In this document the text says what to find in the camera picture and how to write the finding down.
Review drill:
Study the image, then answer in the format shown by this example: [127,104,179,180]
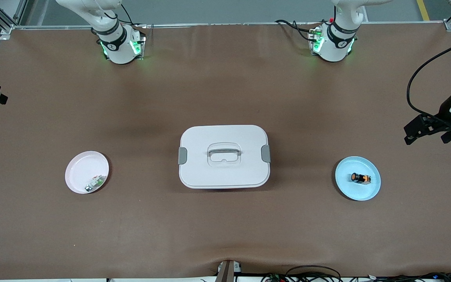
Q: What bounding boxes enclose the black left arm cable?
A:
[406,0,451,118]

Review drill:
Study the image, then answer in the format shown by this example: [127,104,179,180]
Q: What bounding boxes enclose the black looped cable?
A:
[285,265,342,282]

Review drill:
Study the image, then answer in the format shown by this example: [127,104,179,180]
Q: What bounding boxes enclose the pink round plate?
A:
[65,151,110,195]

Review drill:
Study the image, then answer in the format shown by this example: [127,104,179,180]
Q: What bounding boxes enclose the light blue round plate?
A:
[335,156,381,201]

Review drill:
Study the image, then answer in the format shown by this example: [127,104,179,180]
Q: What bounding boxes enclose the green white push-button switch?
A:
[85,175,106,193]

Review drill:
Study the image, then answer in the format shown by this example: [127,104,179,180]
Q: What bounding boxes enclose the white lidded storage box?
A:
[178,125,271,190]

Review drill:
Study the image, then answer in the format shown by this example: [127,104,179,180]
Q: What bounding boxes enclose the colourful connector wires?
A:
[263,272,289,282]

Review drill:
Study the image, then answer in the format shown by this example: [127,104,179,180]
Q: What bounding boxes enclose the silver table edge rail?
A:
[12,22,451,30]

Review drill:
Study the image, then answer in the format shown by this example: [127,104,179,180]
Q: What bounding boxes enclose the black cable tangle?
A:
[368,271,451,282]

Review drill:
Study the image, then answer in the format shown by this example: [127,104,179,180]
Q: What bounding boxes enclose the aluminium camera stand beam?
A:
[215,260,242,282]

